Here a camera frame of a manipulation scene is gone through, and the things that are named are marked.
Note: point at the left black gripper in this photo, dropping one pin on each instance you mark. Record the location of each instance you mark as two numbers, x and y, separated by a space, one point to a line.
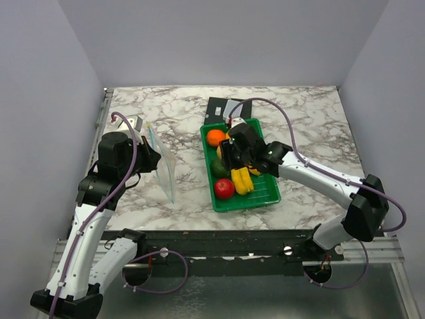
152 156

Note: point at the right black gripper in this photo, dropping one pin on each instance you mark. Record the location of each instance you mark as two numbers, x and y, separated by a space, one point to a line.
226 147

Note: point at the clear zip top bag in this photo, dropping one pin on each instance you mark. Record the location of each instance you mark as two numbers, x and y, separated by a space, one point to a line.
166 166

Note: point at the green lime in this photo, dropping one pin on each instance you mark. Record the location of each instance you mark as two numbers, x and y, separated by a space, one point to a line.
217 169

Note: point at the red apple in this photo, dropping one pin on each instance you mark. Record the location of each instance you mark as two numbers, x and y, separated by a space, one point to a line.
224 189

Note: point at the green plastic tray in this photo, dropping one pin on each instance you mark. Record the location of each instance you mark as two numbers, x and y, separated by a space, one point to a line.
266 190

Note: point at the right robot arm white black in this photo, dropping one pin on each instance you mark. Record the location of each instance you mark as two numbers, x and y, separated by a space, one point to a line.
363 199

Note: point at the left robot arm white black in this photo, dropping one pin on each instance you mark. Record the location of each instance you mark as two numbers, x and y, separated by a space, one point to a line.
77 288

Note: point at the yellow peach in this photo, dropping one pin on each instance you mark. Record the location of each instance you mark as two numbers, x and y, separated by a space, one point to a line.
218 152

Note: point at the yellow banana bunch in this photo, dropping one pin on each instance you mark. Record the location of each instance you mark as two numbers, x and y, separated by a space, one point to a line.
242 180

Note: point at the orange fruit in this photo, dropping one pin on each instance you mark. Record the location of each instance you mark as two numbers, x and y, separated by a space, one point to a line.
214 137

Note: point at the grey translucent small case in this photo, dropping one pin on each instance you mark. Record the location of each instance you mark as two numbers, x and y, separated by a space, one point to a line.
232 109

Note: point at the black flat box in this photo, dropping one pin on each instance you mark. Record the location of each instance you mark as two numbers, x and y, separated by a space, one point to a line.
215 108

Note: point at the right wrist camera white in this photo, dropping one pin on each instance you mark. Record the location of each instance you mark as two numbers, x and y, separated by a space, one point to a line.
233 122

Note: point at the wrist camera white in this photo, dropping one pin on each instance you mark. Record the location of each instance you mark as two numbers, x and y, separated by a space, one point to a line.
233 122
135 121

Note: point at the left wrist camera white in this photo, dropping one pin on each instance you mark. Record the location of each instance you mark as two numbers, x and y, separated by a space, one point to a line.
135 121

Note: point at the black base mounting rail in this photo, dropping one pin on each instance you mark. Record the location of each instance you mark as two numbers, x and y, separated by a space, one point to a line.
233 253

